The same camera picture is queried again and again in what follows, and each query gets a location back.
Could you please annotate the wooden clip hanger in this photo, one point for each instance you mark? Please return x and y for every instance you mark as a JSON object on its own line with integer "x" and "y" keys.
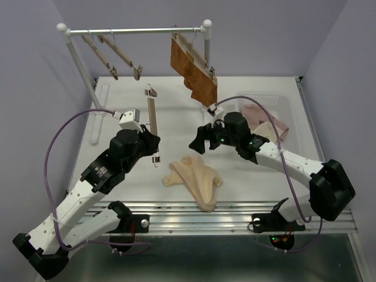
{"x": 88, "y": 39}
{"x": 137, "y": 70}

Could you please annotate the aluminium mounting rail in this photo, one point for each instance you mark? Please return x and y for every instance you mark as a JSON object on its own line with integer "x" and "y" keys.
{"x": 229, "y": 218}

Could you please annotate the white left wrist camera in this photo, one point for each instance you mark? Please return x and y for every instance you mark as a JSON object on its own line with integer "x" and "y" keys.
{"x": 130, "y": 120}

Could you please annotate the wooden hanger with brown cloth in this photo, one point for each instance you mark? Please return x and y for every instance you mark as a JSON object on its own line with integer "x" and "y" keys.
{"x": 202, "y": 61}

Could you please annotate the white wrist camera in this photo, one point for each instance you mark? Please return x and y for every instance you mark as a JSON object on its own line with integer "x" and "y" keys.
{"x": 216, "y": 112}
{"x": 130, "y": 120}

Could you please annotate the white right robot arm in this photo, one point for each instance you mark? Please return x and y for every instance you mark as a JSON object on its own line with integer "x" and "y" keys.
{"x": 330, "y": 190}

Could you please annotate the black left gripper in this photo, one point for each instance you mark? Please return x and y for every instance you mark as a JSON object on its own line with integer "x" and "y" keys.
{"x": 151, "y": 140}

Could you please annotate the brown underwear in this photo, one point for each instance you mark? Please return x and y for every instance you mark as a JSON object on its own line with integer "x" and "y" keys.
{"x": 203, "y": 88}

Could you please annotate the wooden hanger with beige cloth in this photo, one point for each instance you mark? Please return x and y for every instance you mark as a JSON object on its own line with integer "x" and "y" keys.
{"x": 151, "y": 106}

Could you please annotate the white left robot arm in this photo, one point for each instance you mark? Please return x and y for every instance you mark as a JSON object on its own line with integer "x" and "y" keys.
{"x": 48, "y": 245}

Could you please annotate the pink underwear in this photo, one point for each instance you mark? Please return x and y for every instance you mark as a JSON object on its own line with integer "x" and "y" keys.
{"x": 258, "y": 120}

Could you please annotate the beige underwear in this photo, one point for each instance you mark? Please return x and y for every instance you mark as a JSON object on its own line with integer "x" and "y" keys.
{"x": 198, "y": 178}

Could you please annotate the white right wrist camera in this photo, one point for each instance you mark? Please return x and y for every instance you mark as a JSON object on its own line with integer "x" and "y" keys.
{"x": 216, "y": 112}

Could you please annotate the white clothes rack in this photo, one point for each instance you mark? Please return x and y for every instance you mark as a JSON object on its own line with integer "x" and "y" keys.
{"x": 72, "y": 37}

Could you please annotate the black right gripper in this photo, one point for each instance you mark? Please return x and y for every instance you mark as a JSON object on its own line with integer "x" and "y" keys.
{"x": 204, "y": 133}

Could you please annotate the empty wooden clip hanger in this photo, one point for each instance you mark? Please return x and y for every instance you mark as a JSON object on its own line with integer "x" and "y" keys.
{"x": 88, "y": 39}

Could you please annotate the white plastic basket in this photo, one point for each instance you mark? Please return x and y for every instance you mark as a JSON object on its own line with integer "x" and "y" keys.
{"x": 268, "y": 114}

